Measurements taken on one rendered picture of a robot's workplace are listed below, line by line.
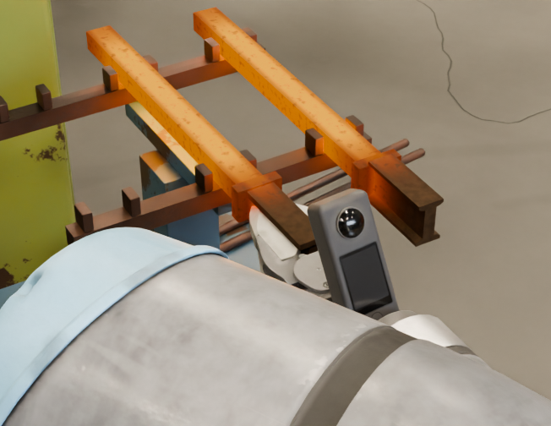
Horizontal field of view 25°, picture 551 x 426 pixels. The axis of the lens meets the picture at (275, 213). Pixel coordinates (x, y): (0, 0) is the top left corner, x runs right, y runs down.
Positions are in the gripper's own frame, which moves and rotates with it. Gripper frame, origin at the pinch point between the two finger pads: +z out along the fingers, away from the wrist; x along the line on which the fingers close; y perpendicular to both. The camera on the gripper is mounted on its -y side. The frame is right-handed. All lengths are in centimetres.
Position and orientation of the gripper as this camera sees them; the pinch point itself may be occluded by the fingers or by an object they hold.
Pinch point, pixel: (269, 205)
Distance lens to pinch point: 109.6
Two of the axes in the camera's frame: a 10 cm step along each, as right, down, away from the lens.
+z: -5.1, -5.1, 6.9
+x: 8.6, -3.0, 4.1
